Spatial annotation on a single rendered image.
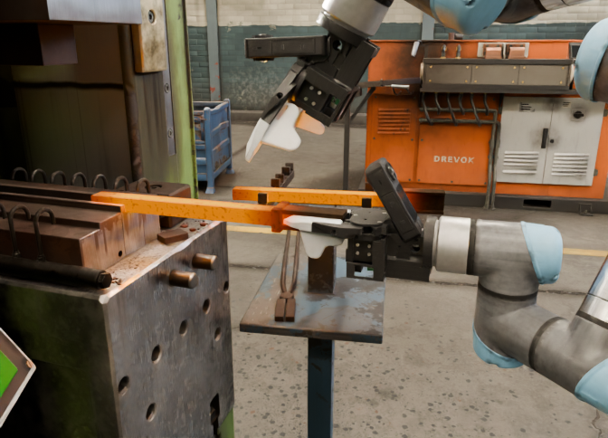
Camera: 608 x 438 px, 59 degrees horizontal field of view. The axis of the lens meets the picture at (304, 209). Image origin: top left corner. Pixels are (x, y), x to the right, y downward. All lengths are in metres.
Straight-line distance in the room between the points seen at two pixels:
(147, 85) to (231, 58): 7.60
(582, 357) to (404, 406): 1.43
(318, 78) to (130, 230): 0.41
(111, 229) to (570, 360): 0.65
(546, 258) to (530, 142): 3.70
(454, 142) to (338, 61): 3.65
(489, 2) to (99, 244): 0.61
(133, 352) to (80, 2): 0.50
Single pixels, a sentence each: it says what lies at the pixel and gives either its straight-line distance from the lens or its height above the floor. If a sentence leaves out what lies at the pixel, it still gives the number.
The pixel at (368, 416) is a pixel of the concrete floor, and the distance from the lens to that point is 2.01.
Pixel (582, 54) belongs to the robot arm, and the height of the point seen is 1.23.
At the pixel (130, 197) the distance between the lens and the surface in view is 0.89.
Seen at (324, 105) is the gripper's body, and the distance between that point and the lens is 0.72.
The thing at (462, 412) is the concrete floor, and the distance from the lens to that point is 2.09.
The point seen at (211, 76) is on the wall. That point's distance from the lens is 8.87.
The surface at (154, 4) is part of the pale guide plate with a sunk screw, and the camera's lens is 1.19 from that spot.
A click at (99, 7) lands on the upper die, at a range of 0.85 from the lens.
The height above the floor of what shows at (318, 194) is 0.95.
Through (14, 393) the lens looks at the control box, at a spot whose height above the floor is 0.96.
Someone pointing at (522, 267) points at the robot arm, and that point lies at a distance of 0.72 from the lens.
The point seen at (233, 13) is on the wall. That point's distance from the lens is 8.75.
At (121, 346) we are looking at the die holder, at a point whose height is 0.83.
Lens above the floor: 1.25
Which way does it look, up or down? 18 degrees down
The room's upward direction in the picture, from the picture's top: straight up
